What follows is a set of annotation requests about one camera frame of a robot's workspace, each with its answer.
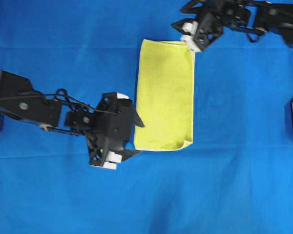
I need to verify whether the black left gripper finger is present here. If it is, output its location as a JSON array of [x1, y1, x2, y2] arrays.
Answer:
[[132, 109, 145, 128], [120, 149, 142, 162]]

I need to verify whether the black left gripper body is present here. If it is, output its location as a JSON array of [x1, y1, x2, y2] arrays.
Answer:
[[87, 92, 129, 170]]

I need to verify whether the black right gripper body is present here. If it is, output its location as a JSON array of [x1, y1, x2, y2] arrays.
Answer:
[[180, 11, 223, 52]]

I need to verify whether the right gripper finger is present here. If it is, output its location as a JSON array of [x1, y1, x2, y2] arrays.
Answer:
[[171, 18, 198, 34]]

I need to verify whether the yellow-green towel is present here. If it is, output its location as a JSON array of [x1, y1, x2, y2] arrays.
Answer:
[[134, 39, 195, 152]]

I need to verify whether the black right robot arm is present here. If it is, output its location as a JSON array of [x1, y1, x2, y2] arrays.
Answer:
[[134, 0, 293, 160]]

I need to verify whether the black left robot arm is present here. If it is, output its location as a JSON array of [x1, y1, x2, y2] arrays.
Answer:
[[0, 71, 145, 170]]

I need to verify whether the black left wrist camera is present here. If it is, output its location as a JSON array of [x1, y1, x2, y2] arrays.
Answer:
[[94, 93, 133, 152]]

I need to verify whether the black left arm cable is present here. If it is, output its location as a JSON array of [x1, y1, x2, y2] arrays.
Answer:
[[0, 88, 120, 115]]

